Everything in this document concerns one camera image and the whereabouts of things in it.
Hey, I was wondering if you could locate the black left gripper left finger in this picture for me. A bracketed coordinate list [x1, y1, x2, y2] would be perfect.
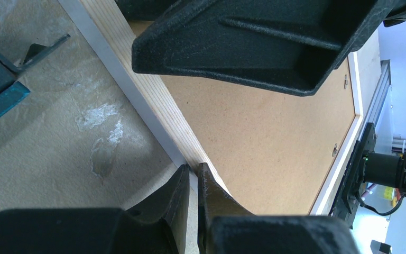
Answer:
[0, 165, 190, 253]

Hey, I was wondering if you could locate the metal retaining clip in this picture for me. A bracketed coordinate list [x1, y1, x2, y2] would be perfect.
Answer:
[332, 143, 338, 157]
[344, 75, 349, 89]

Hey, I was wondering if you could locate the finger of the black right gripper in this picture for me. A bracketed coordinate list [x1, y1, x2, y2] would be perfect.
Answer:
[132, 1, 406, 96]
[115, 0, 177, 21]

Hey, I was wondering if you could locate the white wooden picture frame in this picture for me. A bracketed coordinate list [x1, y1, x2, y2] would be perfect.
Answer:
[57, 0, 365, 216]

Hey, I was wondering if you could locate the brown cardboard backing board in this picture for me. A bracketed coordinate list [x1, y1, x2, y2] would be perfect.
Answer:
[130, 61, 356, 215]

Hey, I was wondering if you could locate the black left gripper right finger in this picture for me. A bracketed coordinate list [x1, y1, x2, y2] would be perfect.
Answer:
[197, 163, 359, 253]

